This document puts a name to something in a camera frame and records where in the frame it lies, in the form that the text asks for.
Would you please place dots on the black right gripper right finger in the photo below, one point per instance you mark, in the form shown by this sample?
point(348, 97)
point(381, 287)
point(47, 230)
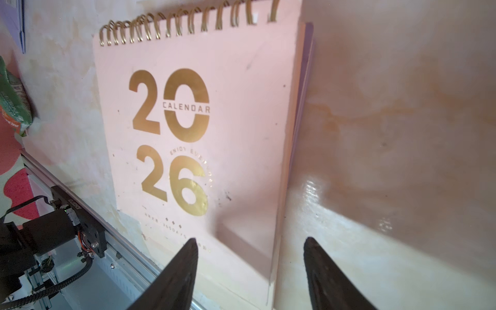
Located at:
point(329, 287)

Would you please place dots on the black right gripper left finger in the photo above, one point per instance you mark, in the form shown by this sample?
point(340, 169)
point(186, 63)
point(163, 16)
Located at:
point(174, 286)

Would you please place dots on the pink calendar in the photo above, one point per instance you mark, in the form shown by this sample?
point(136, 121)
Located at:
point(199, 109)

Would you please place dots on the purple 2026 desk calendar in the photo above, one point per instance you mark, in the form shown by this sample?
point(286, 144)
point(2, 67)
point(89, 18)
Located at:
point(306, 63)

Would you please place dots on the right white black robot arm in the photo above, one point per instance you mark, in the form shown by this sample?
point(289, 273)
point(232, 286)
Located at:
point(19, 247)

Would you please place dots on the green orange snack bag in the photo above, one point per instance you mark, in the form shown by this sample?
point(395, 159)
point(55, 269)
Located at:
point(15, 105)

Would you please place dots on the purple calendar near shelf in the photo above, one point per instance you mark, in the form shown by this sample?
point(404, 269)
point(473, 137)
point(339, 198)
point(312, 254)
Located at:
point(12, 14)

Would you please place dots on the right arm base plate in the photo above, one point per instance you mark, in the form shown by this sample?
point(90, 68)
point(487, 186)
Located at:
point(91, 231)

